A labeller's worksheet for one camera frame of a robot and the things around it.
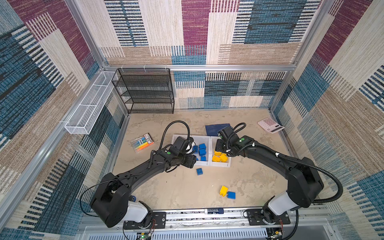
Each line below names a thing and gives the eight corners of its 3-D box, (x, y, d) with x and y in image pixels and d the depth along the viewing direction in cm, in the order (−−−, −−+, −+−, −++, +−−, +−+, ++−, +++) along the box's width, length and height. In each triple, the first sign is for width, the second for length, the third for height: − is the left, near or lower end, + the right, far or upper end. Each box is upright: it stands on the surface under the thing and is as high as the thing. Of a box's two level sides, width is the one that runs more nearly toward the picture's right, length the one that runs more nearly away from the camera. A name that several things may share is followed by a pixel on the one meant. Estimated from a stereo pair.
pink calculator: (273, 136, 106) (275, 134, 104) (257, 123, 114) (258, 121, 111) (282, 129, 110) (284, 127, 108) (265, 117, 117) (267, 115, 115)
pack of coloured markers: (136, 153, 100) (135, 151, 98) (131, 143, 105) (130, 141, 103) (155, 143, 104) (154, 141, 103) (149, 134, 109) (148, 132, 108)
